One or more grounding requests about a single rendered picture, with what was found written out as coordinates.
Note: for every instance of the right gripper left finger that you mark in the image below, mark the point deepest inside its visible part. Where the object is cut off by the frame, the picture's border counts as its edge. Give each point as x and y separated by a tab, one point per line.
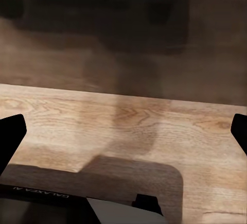
12	131

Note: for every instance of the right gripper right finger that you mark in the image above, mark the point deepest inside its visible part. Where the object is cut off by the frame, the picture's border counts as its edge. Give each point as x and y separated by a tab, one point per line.
239	130

